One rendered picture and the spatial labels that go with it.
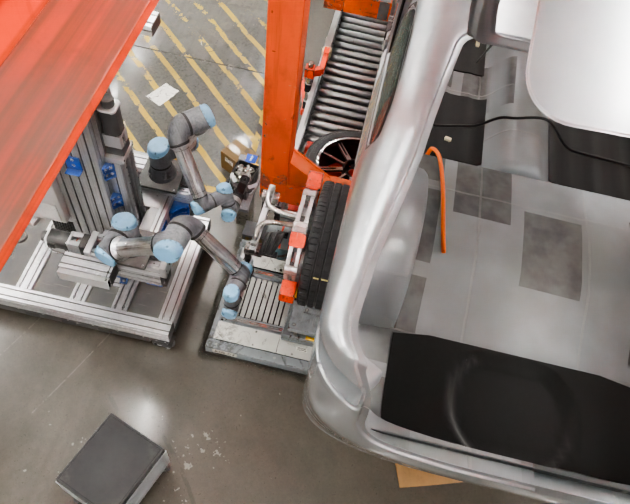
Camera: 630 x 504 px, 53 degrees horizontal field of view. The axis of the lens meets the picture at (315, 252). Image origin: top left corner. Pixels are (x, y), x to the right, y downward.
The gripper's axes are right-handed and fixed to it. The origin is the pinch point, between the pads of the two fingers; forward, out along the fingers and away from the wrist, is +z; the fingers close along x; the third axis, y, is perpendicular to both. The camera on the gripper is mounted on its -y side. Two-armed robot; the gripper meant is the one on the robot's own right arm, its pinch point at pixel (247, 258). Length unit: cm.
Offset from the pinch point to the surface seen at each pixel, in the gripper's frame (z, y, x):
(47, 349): -42, -83, 109
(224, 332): -9, -75, 11
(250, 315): 7, -77, -1
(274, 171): 63, -4, 1
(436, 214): 38, 22, -88
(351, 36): 266, -59, -16
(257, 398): -41, -83, -18
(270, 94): 63, 53, 6
